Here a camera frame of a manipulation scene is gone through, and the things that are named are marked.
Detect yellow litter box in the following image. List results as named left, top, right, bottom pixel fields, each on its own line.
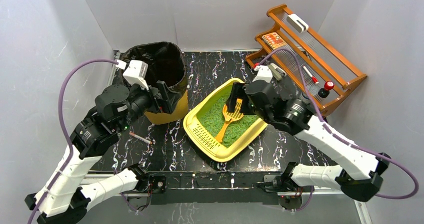
left=183, top=78, right=267, bottom=162

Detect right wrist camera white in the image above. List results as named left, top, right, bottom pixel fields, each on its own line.
left=252, top=64, right=273, bottom=83

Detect orange litter scoop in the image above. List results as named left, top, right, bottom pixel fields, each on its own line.
left=215, top=99, right=244, bottom=143

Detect wooden shelf rack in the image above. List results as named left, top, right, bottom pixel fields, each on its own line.
left=245, top=4, right=367, bottom=116

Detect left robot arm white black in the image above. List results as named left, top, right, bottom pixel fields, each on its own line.
left=25, top=81, right=182, bottom=224

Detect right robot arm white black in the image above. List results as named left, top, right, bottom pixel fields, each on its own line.
left=226, top=80, right=389, bottom=202

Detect white marker pen on table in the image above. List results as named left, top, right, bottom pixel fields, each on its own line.
left=129, top=132, right=153, bottom=145

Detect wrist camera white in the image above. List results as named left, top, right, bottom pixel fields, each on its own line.
left=115, top=59, right=149, bottom=91
left=252, top=64, right=273, bottom=83

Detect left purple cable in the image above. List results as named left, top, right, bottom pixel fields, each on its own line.
left=26, top=58, right=120, bottom=224

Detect red black stamp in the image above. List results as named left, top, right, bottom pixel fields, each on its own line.
left=318, top=81, right=335, bottom=98

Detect orange card packet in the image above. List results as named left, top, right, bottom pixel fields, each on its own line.
left=261, top=32, right=287, bottom=50

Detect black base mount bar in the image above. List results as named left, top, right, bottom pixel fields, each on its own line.
left=119, top=171, right=316, bottom=213

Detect black trash bag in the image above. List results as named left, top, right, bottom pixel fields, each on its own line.
left=119, top=41, right=188, bottom=107

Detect red capped marker on shelf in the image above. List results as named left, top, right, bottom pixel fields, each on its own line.
left=303, top=66, right=319, bottom=85

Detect small blue white jar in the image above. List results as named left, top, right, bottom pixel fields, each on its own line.
left=299, top=93, right=311, bottom=105

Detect yellow trash bin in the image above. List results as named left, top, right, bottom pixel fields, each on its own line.
left=144, top=90, right=190, bottom=125

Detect green cat litter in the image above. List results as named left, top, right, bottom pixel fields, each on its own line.
left=197, top=85, right=258, bottom=148

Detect grey white stapler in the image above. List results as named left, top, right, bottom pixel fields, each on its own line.
left=267, top=63, right=287, bottom=81

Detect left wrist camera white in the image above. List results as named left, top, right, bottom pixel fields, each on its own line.
left=115, top=59, right=149, bottom=91

